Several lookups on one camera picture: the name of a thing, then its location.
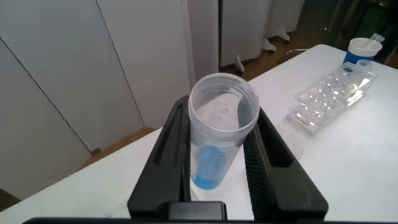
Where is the pale yellow pigment test tube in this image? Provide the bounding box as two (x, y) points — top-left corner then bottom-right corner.
(349, 58), (374, 91)

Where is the white folding partition screen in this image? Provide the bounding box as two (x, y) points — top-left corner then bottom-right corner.
(0, 0), (221, 200)
(220, 0), (307, 74)

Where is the clear acrylic test tube rack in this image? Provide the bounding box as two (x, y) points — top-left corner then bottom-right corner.
(285, 60), (379, 136)

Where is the blue pigment test tube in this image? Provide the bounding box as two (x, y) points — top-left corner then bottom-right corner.
(188, 72), (261, 191)

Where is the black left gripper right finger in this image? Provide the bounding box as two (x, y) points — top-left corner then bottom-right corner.
(243, 106), (330, 222)

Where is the blue sleeved white paper cup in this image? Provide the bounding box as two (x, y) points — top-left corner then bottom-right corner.
(343, 37), (383, 68)

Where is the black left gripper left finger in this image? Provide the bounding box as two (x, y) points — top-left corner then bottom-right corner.
(126, 95), (192, 219)

